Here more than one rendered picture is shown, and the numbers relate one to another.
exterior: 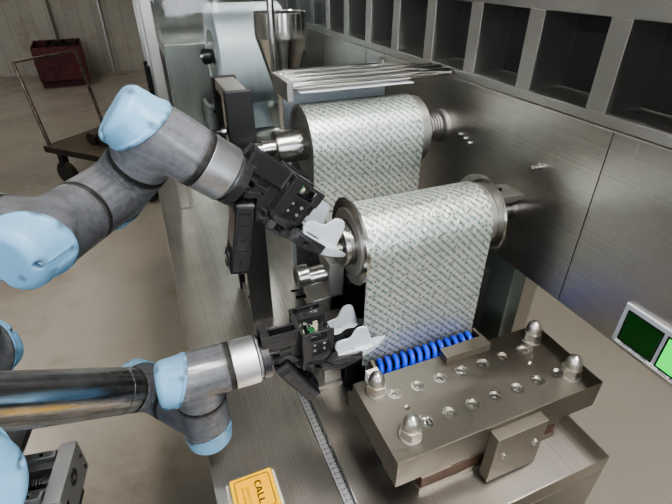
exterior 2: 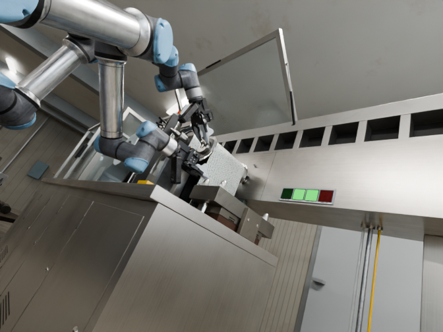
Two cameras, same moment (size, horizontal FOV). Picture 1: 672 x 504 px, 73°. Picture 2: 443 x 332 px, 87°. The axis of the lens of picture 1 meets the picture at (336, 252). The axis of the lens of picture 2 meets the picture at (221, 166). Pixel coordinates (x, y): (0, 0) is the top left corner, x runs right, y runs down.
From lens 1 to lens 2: 0.96 m
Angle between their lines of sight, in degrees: 57
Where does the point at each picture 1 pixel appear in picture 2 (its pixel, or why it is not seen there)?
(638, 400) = not seen: outside the picture
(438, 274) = (227, 173)
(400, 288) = (217, 167)
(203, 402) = (155, 139)
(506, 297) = not seen: hidden behind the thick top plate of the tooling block
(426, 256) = (227, 163)
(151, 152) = (191, 74)
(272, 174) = (205, 105)
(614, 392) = not seen: outside the picture
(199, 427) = (144, 149)
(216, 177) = (198, 91)
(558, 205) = (260, 173)
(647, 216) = (285, 165)
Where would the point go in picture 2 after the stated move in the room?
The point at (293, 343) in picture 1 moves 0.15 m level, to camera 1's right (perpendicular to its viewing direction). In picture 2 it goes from (186, 151) to (216, 168)
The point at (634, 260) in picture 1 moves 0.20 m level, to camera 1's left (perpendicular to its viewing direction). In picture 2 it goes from (283, 176) to (251, 157)
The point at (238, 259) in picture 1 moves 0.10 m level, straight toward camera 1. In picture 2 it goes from (186, 115) to (198, 109)
